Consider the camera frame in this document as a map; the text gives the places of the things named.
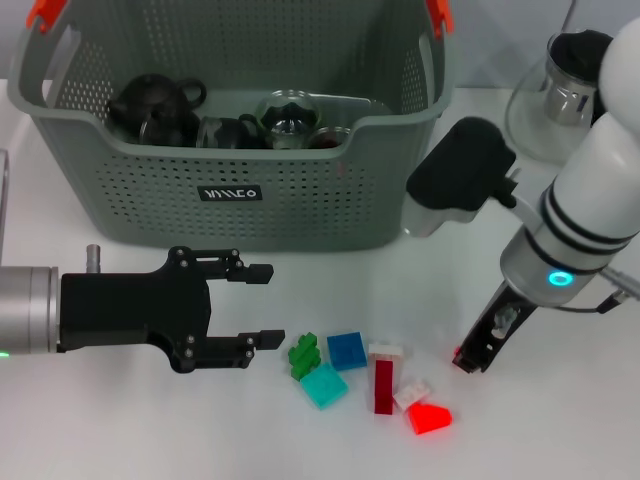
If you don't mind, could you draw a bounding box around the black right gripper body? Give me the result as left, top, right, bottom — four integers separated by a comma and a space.
462, 280, 539, 361

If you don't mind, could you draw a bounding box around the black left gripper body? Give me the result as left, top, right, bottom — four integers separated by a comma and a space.
57, 245, 214, 374

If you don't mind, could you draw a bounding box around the small white toy block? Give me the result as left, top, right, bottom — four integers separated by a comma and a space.
392, 378, 434, 412

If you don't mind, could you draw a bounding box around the large red toy block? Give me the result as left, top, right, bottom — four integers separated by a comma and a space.
403, 401, 454, 437

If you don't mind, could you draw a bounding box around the dark red toy block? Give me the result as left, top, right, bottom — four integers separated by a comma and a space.
373, 357, 396, 416

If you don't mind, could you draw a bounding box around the green toy block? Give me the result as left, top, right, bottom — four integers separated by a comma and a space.
287, 331, 322, 381

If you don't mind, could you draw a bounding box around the long white toy block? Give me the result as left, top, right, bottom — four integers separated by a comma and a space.
367, 342, 405, 381

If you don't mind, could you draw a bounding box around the grey perforated storage basket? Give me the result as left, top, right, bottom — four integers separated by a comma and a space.
7, 0, 457, 254

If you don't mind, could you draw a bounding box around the teal square toy block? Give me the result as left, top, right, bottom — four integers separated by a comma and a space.
298, 362, 350, 411

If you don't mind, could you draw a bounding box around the blue square toy block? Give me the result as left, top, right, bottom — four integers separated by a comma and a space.
326, 330, 369, 372

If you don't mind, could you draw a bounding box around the black clay teapot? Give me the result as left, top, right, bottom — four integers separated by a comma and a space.
107, 73, 207, 146

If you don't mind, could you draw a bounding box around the right gripper connector cable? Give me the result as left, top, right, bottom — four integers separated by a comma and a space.
492, 267, 640, 336

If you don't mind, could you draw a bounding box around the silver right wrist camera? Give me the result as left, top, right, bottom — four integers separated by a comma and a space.
403, 117, 519, 237

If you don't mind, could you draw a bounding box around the glass teapot black handle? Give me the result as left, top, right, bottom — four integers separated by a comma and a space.
504, 29, 615, 162

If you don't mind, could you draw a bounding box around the orange basket handle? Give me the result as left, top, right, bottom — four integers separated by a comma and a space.
25, 0, 67, 34
423, 0, 455, 39

